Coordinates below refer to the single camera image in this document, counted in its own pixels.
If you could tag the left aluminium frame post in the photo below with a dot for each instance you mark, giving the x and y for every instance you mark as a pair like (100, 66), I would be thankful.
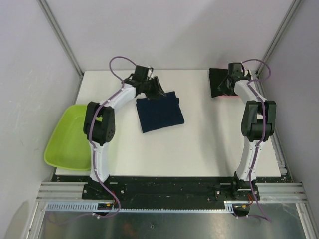
(60, 36)

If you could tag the green plastic bin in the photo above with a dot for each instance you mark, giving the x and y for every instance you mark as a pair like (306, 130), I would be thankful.
(68, 147)

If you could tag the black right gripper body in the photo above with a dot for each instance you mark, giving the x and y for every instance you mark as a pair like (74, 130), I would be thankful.
(225, 83)

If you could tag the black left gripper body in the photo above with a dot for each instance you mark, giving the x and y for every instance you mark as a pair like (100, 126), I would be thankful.
(151, 88)

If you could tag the navy blue t shirt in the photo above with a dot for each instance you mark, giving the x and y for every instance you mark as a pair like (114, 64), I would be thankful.
(159, 113)

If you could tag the folded black t shirt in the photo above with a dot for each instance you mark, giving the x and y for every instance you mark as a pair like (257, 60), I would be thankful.
(216, 76)

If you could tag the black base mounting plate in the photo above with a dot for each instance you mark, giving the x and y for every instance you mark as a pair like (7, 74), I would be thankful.
(219, 188)

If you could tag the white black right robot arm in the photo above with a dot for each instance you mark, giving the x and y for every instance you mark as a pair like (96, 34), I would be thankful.
(257, 125)

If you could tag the right aluminium frame post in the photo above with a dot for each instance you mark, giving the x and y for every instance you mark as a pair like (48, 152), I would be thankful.
(288, 18)

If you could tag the aluminium frame post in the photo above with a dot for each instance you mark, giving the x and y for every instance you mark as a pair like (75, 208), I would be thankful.
(288, 18)
(60, 36)

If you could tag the aluminium front frame rail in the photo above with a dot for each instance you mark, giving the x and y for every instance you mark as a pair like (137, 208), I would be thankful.
(269, 192)

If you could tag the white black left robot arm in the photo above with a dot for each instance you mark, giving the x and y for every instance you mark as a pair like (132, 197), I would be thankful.
(100, 126)

